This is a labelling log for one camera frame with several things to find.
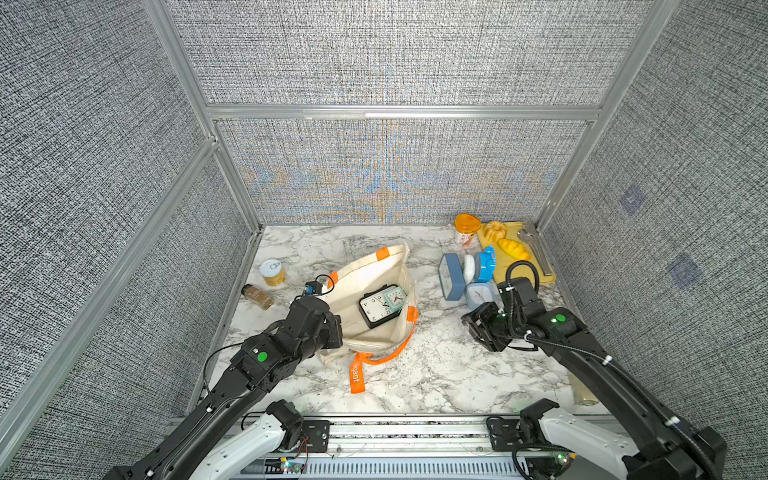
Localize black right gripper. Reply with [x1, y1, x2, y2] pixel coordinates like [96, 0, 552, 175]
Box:
[459, 301, 525, 352]

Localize light blue square alarm clock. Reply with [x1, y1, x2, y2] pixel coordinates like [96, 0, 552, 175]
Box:
[464, 282, 501, 311]

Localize blue rectangular alarm clock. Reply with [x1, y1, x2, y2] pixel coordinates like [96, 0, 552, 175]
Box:
[438, 253, 466, 301]

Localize canvas bag orange handles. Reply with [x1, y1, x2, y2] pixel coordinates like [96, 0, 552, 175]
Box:
[322, 243, 419, 394]

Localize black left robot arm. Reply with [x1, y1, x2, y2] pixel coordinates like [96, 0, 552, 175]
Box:
[104, 296, 343, 479]

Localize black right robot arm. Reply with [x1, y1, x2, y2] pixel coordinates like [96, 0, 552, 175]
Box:
[462, 277, 727, 479]

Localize black square alarm clock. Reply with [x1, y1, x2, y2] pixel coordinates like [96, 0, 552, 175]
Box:
[358, 285, 403, 329]

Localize mint green alarm clock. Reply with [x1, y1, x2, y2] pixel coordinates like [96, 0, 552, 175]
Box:
[382, 285, 407, 311]

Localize brown spice jar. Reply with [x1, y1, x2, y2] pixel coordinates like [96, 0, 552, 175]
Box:
[241, 284, 274, 310]

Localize yellow cutting board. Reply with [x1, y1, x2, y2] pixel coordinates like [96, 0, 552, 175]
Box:
[476, 221, 557, 288]

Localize yellow tin can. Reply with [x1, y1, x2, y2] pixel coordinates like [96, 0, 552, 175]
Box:
[259, 259, 286, 287]

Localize yellow bread loaf toy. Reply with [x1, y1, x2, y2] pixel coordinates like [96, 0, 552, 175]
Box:
[497, 238, 531, 261]

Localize grey metal wrench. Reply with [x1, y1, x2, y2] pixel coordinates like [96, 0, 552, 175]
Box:
[517, 221, 554, 276]

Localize yellow bundt cake toy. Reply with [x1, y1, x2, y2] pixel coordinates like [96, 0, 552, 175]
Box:
[482, 221, 508, 244]

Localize pale spice jar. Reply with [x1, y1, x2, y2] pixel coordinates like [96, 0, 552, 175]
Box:
[568, 372, 600, 407]

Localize orange lid instant noodle cup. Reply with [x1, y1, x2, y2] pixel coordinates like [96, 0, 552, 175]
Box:
[454, 213, 482, 248]

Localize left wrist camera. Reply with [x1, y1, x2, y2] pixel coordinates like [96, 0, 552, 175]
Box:
[302, 273, 337, 296]

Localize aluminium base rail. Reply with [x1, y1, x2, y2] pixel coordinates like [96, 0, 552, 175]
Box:
[161, 413, 673, 480]

